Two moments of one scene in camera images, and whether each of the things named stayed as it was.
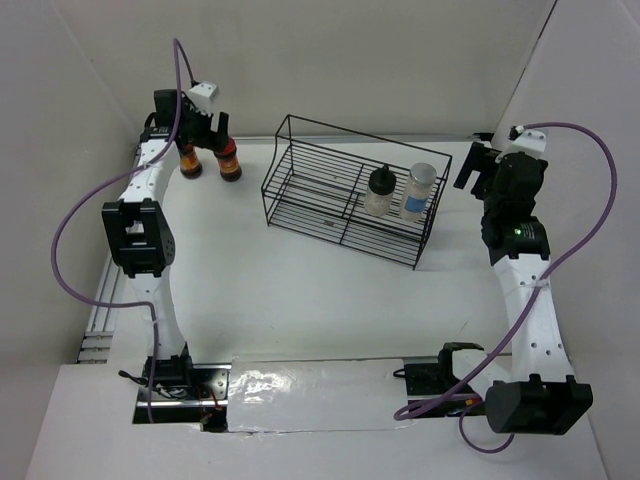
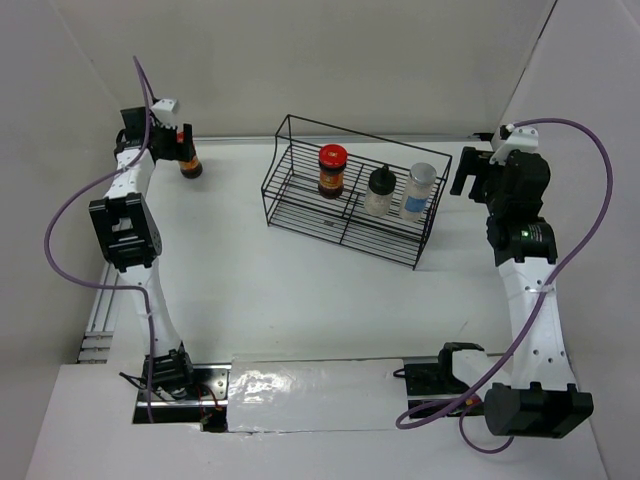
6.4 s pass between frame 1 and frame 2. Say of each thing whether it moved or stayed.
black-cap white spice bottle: stayed
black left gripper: moved
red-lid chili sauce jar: moved
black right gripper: stayed
